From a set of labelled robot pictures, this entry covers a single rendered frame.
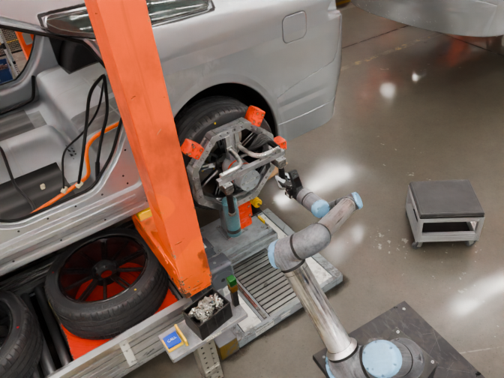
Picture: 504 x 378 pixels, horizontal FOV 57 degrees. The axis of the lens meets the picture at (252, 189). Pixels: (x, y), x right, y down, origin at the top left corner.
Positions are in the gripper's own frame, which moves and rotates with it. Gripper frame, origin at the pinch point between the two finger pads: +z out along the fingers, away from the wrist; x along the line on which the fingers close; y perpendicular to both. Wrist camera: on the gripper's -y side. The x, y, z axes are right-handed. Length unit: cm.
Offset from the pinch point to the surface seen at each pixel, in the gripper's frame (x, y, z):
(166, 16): -31, -89, 37
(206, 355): -79, 55, -37
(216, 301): -66, 27, -33
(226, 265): -44, 43, -2
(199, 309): -75, 25, -33
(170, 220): -73, -22, -19
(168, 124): -63, -68, -19
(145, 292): -91, 34, 2
